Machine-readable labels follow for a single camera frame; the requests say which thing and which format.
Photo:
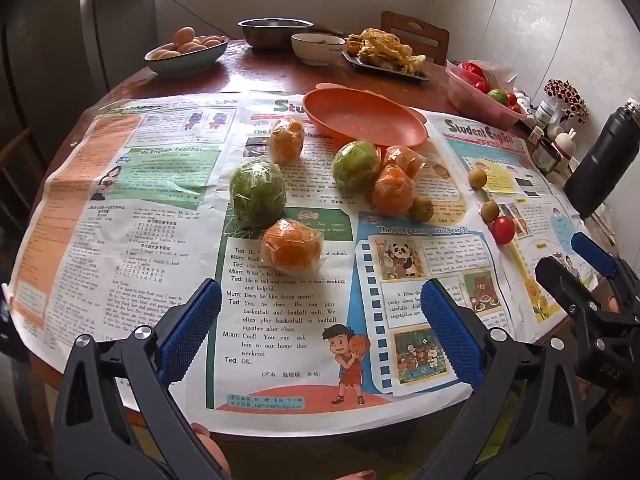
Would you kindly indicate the plastic-wrapped green citrus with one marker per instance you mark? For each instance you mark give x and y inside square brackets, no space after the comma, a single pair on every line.
[356,166]
[257,194]

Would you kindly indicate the plastic-wrapped orange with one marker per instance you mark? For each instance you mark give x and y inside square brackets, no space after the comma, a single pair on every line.
[292,246]
[287,141]
[402,156]
[392,191]

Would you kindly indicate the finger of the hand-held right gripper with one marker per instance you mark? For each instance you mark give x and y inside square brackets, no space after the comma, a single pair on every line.
[565,282]
[595,255]

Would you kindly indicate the pile of brown eggs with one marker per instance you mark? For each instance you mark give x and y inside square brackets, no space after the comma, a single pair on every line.
[190,42]

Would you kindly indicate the brown longan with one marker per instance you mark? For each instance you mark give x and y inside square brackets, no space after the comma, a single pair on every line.
[490,210]
[477,178]

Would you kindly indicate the dark metal tray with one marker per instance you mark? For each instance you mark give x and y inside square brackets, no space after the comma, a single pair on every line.
[420,76]

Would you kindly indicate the black water bottle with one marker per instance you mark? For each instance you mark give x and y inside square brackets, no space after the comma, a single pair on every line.
[605,160]

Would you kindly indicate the white round-cap bottle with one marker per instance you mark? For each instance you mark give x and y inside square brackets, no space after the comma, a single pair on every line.
[565,144]

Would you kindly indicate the pink plastic basin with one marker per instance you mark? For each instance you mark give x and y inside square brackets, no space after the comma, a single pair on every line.
[465,97]

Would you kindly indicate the glass jar with dark lid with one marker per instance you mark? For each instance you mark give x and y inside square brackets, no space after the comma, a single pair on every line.
[547,155]

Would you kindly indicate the newspaper with panda comic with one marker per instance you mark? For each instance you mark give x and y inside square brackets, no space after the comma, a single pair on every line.
[280,320]

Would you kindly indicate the wooden side chair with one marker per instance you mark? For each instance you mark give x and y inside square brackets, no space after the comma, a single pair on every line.
[17,165]

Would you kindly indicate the person's left hand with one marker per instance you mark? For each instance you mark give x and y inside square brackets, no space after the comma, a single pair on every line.
[212,452]

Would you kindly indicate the stainless steel bowl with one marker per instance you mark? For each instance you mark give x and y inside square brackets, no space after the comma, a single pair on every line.
[275,35]

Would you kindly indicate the small green-brown fruit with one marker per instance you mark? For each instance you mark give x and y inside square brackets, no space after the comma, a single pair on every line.
[423,208]

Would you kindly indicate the teal egg bowl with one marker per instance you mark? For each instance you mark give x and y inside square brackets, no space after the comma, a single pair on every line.
[187,62]

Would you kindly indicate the red and white plastic bag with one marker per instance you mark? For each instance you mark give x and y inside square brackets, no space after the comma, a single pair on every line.
[492,72]

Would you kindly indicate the grey refrigerator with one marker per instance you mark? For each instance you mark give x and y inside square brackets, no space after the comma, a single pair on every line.
[50,35]

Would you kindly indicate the wooden chair with slot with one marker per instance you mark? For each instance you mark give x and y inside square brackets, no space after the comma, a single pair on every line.
[420,35]

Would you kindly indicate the pile of fried food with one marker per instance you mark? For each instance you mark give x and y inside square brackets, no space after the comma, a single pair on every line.
[385,50]

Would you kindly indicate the red and white flower ornament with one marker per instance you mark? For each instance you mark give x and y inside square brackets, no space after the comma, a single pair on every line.
[565,97]

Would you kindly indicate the red cherry tomato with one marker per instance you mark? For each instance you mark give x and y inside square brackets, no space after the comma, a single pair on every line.
[503,229]

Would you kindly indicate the heap of small tomatoes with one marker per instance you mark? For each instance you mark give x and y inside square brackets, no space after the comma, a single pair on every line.
[512,99]

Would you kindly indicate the white medicine bottle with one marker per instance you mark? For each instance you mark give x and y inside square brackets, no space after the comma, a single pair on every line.
[545,112]

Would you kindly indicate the orange plastic plate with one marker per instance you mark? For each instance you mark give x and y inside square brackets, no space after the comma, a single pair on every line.
[365,117]

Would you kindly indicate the small white dropper bottle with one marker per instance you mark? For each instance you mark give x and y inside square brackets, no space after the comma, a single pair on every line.
[536,134]

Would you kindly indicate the newspaper with yellow box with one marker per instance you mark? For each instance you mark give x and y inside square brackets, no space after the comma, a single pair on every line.
[545,240]

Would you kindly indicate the large green tomato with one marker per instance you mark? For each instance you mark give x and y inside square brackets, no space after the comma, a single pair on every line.
[497,96]

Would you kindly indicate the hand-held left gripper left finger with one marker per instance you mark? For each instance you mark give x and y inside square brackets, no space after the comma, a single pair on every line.
[192,330]

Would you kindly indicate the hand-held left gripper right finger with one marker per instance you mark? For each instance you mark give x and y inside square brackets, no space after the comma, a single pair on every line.
[450,330]

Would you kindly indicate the white ceramic bowl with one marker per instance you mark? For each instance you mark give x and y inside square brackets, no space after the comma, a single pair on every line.
[317,52]

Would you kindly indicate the newspaper with orange column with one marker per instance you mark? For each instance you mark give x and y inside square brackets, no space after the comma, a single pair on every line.
[100,210]

